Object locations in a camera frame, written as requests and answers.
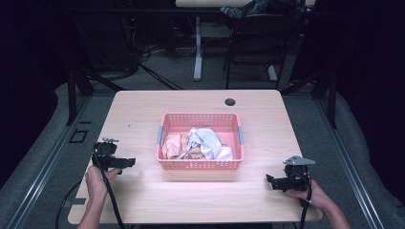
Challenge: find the black metal stand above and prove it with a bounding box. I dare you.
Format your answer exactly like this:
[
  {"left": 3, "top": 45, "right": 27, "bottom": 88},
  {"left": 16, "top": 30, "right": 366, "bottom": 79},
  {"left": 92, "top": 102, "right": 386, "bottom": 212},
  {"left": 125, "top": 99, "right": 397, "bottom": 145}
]
[
  {"left": 65, "top": 67, "right": 125, "bottom": 127},
  {"left": 280, "top": 68, "right": 339, "bottom": 130}
]

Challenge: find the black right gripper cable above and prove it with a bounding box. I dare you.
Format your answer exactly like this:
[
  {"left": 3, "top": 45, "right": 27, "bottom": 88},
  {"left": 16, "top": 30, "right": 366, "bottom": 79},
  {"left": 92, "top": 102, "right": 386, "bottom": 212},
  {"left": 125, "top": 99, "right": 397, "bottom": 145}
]
[{"left": 298, "top": 177, "right": 313, "bottom": 229}]

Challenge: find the peach crumpled cloth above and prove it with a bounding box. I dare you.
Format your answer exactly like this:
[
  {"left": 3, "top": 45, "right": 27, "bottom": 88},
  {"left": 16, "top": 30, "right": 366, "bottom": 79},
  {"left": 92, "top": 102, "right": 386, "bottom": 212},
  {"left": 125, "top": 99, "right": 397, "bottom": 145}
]
[{"left": 160, "top": 132, "right": 204, "bottom": 160}]

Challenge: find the pink plastic basket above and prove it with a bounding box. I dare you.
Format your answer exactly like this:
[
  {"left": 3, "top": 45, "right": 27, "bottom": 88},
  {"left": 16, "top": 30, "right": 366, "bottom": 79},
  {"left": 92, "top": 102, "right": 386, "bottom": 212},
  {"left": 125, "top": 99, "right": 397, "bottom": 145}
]
[{"left": 155, "top": 112, "right": 245, "bottom": 172}]

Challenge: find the white desk leg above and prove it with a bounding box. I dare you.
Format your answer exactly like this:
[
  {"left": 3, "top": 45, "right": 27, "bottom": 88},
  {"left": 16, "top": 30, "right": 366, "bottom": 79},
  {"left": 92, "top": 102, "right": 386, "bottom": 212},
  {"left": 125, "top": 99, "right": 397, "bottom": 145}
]
[{"left": 193, "top": 15, "right": 204, "bottom": 82}]

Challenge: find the white crumpled cloth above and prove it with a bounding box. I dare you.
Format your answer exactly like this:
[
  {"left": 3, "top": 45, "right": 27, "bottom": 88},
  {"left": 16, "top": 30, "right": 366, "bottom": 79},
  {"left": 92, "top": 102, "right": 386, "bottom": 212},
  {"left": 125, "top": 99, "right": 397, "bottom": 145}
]
[{"left": 178, "top": 127, "right": 234, "bottom": 161}]

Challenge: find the black hanging cable loop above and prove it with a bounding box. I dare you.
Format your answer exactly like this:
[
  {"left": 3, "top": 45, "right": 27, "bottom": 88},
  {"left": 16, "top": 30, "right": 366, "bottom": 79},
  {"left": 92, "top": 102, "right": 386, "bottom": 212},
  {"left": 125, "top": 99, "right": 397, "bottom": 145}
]
[{"left": 54, "top": 179, "right": 84, "bottom": 229}]

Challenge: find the grey tape strip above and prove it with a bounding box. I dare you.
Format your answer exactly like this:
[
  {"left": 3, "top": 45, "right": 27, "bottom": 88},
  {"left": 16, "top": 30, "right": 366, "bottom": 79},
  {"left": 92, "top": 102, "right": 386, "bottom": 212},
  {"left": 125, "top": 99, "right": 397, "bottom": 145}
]
[{"left": 62, "top": 198, "right": 87, "bottom": 208}]

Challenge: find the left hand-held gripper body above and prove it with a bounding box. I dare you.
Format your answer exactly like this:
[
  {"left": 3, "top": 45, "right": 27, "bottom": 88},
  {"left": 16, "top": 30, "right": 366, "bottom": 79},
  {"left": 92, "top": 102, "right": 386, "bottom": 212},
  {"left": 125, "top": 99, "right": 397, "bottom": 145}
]
[{"left": 92, "top": 136, "right": 121, "bottom": 171}]

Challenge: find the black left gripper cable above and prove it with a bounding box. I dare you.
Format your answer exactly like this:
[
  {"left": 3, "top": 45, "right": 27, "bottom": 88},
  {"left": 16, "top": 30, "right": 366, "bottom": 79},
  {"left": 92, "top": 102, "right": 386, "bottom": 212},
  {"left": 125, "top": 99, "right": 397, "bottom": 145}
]
[{"left": 100, "top": 166, "right": 126, "bottom": 229}]

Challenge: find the black chair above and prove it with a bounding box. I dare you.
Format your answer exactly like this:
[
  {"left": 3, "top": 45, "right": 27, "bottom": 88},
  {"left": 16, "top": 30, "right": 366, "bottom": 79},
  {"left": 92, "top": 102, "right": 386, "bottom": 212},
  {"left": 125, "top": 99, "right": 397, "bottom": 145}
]
[{"left": 222, "top": 12, "right": 289, "bottom": 91}]

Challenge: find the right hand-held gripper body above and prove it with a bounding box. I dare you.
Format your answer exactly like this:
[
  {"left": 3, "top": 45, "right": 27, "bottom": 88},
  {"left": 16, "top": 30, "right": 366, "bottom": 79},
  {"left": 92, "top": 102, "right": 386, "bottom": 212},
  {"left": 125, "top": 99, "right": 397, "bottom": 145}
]
[{"left": 283, "top": 155, "right": 316, "bottom": 193}]

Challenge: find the person's left hand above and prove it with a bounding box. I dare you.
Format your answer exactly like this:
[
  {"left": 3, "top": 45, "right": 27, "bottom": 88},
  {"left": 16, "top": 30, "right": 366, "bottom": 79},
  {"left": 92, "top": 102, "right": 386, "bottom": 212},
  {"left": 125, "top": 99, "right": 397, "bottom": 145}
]
[{"left": 84, "top": 165, "right": 122, "bottom": 204}]

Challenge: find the metal floor rail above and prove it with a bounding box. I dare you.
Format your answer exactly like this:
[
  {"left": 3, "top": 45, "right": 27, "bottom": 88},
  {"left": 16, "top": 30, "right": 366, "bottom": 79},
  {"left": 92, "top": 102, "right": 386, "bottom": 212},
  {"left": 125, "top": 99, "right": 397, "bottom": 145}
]
[
  {"left": 313, "top": 94, "right": 388, "bottom": 229},
  {"left": 5, "top": 94, "right": 94, "bottom": 229}
]

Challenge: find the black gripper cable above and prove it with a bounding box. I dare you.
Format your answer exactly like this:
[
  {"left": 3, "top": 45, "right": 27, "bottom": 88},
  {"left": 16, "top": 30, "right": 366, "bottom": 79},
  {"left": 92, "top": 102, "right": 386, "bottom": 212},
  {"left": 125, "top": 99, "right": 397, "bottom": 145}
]
[
  {"left": 100, "top": 166, "right": 126, "bottom": 229},
  {"left": 298, "top": 177, "right": 313, "bottom": 229}
]

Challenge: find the person's right hand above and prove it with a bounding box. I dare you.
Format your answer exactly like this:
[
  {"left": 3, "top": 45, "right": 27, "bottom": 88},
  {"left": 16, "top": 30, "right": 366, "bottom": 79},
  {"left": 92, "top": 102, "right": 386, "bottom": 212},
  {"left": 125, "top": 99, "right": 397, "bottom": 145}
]
[{"left": 285, "top": 178, "right": 336, "bottom": 212}]

